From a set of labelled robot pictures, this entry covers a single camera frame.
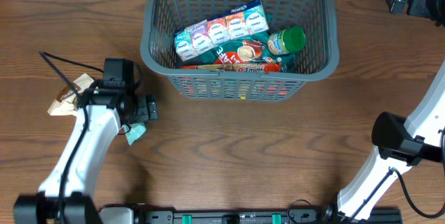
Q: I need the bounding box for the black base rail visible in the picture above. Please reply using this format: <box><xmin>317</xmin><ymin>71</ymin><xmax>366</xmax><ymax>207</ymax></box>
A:
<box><xmin>99</xmin><ymin>205</ymin><xmax>403</xmax><ymax>224</ymax></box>

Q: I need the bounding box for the beige snack pouch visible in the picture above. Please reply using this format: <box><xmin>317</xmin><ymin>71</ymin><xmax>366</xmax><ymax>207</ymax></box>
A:
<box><xmin>47</xmin><ymin>74</ymin><xmax>94</xmax><ymax>116</ymax></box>

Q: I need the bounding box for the green lidded jar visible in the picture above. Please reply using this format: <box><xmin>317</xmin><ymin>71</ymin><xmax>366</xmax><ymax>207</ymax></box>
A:
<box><xmin>267</xmin><ymin>26</ymin><xmax>306</xmax><ymax>56</ymax></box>

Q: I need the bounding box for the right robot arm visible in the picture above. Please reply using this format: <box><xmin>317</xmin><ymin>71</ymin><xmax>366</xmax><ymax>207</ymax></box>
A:
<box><xmin>323</xmin><ymin>0</ymin><xmax>444</xmax><ymax>223</ymax></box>

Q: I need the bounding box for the grey plastic basket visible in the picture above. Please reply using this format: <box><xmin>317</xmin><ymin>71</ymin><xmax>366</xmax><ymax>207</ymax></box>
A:
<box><xmin>140</xmin><ymin>0</ymin><xmax>339</xmax><ymax>102</ymax></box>

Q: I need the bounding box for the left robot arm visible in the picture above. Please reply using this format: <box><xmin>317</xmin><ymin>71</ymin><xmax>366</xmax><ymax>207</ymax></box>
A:
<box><xmin>13</xmin><ymin>58</ymin><xmax>158</xmax><ymax>223</ymax></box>

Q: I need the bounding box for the Kleenex tissue pack strip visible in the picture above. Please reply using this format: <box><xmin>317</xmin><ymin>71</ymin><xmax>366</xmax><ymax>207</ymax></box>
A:
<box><xmin>174</xmin><ymin>0</ymin><xmax>268</xmax><ymax>61</ymax></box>

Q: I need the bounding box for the small teal packet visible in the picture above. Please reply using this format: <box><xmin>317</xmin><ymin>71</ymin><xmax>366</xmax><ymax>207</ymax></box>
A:
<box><xmin>123</xmin><ymin>123</ymin><xmax>146</xmax><ymax>145</ymax></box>

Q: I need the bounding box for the orange spaghetti pack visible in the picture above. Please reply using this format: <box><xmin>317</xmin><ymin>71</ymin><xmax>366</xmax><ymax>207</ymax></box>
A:
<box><xmin>181</xmin><ymin>63</ymin><xmax>282</xmax><ymax>73</ymax></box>

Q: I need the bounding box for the green coffee bag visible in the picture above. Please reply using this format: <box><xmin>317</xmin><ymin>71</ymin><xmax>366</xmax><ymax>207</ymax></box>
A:
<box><xmin>196</xmin><ymin>32</ymin><xmax>296</xmax><ymax>73</ymax></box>

